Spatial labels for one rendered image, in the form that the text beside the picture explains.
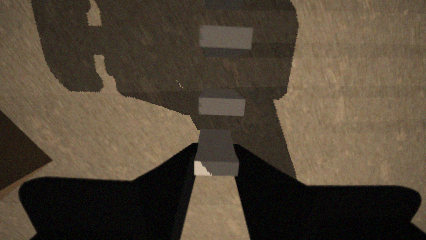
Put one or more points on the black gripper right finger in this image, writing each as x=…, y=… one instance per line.
x=278, y=207

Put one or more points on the beige domino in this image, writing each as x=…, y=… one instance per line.
x=215, y=101
x=225, y=41
x=223, y=4
x=215, y=154

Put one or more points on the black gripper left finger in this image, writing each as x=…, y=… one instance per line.
x=152, y=206

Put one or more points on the tan rectangular block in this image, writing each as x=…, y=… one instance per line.
x=20, y=157

